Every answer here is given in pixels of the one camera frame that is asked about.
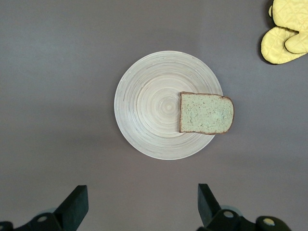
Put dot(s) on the brown-crusted bread slice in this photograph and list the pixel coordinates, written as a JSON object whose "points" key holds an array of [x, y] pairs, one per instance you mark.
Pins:
{"points": [[207, 114]]}

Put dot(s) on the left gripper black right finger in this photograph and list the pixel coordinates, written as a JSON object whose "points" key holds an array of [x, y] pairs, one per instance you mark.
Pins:
{"points": [[209, 209]]}

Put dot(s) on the yellow quilted oven mitt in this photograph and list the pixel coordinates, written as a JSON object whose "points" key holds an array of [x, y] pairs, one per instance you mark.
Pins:
{"points": [[272, 48], [288, 14]]}

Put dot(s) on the round pale bamboo plate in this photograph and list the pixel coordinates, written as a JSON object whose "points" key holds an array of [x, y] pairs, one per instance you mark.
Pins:
{"points": [[149, 108]]}

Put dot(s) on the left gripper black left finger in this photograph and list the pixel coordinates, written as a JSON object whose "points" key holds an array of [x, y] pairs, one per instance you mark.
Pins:
{"points": [[72, 207]]}

